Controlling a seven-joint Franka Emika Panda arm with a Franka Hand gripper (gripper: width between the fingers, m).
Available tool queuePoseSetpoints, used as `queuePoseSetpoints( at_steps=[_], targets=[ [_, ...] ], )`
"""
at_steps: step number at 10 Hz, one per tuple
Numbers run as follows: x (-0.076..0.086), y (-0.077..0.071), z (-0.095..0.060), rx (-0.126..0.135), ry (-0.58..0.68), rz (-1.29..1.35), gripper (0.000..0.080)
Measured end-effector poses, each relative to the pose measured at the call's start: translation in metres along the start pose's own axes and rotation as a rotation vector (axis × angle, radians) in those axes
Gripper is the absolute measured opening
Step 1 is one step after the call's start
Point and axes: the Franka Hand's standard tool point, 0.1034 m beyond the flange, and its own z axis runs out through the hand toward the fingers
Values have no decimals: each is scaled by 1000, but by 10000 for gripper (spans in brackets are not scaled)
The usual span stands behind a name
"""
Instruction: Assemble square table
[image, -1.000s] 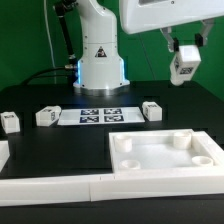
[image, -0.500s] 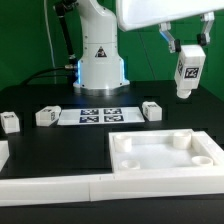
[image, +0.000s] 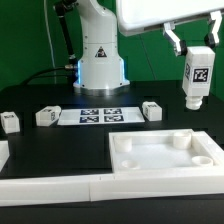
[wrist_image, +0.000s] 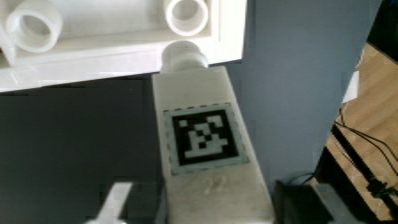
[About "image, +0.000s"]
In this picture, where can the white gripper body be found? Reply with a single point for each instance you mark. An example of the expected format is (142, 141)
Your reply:
(139, 16)

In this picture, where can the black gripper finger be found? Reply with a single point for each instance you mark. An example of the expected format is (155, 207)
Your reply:
(179, 46)
(212, 38)

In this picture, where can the white square tabletop tray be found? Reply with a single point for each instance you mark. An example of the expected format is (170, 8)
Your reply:
(144, 151)

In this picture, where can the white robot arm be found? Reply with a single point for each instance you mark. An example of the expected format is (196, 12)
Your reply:
(101, 70)

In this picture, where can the white sheet with AprilTags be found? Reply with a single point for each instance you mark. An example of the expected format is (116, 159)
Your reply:
(90, 116)

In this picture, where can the white U-shaped obstacle fence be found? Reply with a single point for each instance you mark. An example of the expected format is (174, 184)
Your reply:
(65, 189)

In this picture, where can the white block at left edge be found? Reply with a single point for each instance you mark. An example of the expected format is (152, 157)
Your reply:
(4, 153)

